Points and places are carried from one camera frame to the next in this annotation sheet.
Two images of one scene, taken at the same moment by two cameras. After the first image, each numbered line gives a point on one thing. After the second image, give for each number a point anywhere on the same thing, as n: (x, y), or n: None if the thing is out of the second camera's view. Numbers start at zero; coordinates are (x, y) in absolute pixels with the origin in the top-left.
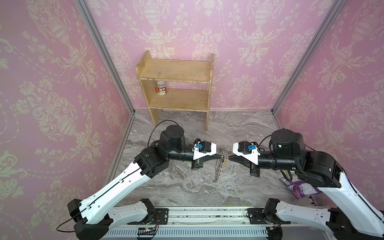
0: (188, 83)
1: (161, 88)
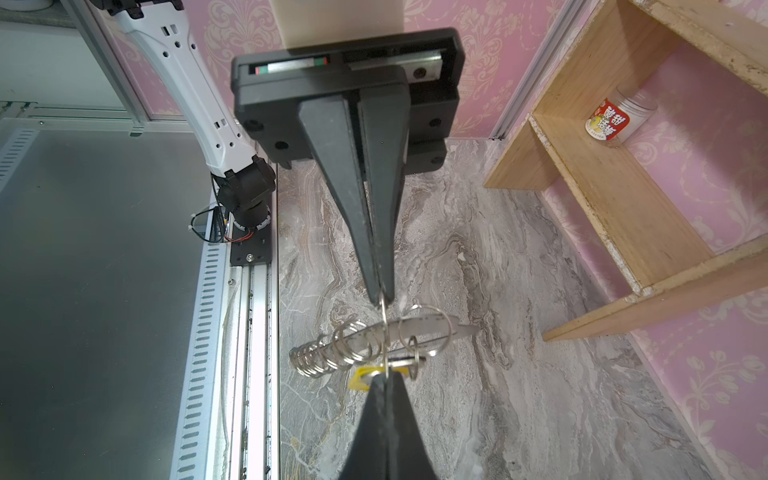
0: (622, 46)
1: (621, 116)
